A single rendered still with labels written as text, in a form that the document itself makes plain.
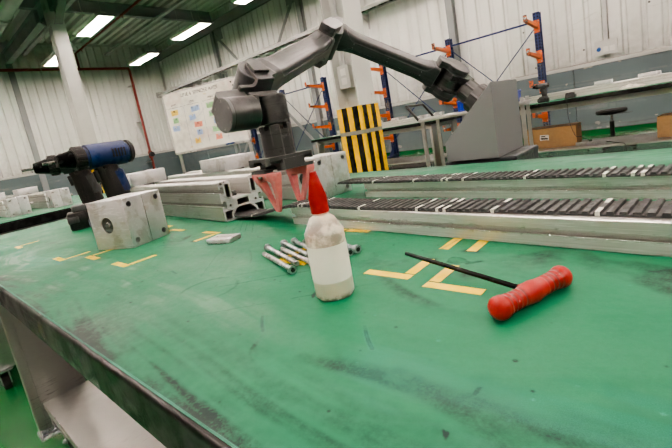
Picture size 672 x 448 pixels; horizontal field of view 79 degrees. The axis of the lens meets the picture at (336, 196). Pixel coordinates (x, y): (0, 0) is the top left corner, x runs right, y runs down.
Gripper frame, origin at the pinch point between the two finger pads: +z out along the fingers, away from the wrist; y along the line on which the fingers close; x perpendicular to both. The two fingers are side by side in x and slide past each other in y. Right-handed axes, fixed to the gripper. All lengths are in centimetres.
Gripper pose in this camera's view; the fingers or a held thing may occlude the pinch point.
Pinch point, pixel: (290, 203)
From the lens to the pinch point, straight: 75.5
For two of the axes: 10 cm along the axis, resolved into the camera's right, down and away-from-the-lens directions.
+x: 6.6, 0.0, -7.5
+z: 1.7, 9.7, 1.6
